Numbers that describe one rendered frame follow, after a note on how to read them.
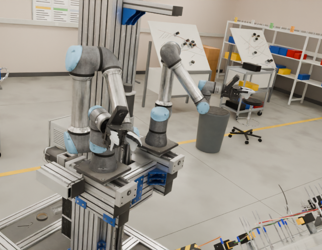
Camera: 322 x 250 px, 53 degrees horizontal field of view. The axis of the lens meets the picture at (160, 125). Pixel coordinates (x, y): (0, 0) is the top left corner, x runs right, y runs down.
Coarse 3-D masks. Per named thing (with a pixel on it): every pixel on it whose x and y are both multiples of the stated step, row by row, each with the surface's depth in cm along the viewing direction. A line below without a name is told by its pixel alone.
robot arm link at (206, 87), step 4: (200, 80) 211; (204, 80) 211; (200, 84) 209; (204, 84) 209; (208, 84) 209; (212, 84) 209; (200, 88) 210; (204, 88) 209; (208, 88) 209; (212, 88) 209; (204, 92) 210; (208, 92) 210; (212, 92) 210
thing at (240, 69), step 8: (248, 64) 654; (256, 64) 651; (264, 64) 692; (240, 72) 626; (248, 72) 616; (256, 72) 631; (264, 72) 648; (272, 72) 665; (256, 88) 661; (224, 104) 686; (232, 104) 660; (240, 104) 637; (264, 104) 690; (240, 112) 647
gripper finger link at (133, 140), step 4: (128, 132) 119; (128, 136) 118; (132, 136) 117; (136, 136) 117; (128, 140) 120; (132, 140) 117; (136, 140) 116; (132, 144) 119; (136, 144) 117; (140, 144) 114; (132, 148) 119
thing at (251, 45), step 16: (240, 32) 756; (256, 32) 792; (240, 48) 735; (256, 48) 770; (272, 64) 785; (224, 80) 772; (240, 80) 740; (256, 80) 755; (272, 80) 794; (240, 96) 740
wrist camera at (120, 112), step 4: (116, 108) 119; (120, 108) 118; (124, 108) 119; (116, 112) 119; (120, 112) 119; (124, 112) 119; (128, 112) 120; (112, 116) 121; (116, 116) 120; (120, 116) 120; (124, 116) 121; (112, 120) 121; (116, 120) 122; (120, 120) 123; (108, 124) 124; (120, 124) 124
